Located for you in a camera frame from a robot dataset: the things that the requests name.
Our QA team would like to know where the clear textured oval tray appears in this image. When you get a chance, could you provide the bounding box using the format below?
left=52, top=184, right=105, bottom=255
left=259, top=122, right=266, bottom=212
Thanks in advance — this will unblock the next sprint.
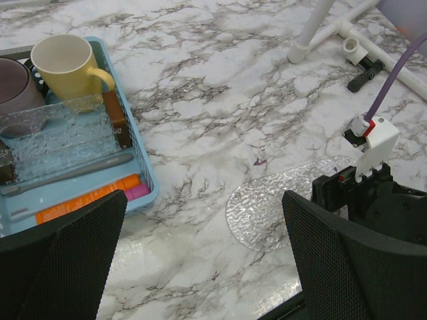
left=226, top=156, right=356, bottom=253

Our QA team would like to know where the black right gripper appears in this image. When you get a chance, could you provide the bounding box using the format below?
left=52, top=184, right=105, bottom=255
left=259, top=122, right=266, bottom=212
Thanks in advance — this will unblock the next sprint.
left=311, top=163, right=426, bottom=246

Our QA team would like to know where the grey toothbrush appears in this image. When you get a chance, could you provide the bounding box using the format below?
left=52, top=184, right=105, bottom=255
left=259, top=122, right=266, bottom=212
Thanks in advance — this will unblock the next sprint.
left=1, top=153, right=134, bottom=197

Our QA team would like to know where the light blue perforated basket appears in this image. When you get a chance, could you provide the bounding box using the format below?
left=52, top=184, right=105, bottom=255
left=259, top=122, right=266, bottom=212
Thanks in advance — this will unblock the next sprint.
left=1, top=37, right=159, bottom=237

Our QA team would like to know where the mauve mug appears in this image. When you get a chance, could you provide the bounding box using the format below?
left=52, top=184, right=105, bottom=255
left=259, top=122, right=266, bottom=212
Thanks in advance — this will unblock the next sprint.
left=1, top=57, right=45, bottom=127

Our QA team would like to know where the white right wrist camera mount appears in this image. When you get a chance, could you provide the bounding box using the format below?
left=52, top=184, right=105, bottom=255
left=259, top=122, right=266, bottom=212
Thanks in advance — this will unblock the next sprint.
left=343, top=115, right=400, bottom=183

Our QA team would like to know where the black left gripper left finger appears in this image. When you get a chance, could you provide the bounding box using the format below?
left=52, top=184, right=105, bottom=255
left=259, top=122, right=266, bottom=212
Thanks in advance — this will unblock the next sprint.
left=1, top=190, right=127, bottom=319

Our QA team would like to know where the white pvc pipe frame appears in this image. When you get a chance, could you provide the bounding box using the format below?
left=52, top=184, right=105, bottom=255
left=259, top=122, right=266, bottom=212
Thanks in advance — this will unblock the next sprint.
left=287, top=0, right=427, bottom=101

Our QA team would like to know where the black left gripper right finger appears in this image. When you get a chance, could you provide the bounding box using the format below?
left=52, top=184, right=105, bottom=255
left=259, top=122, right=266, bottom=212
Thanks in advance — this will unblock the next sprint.
left=282, top=191, right=426, bottom=319

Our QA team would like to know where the yellow mug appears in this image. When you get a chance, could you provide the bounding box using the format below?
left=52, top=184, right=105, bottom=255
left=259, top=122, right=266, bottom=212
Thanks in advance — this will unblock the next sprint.
left=30, top=34, right=116, bottom=113

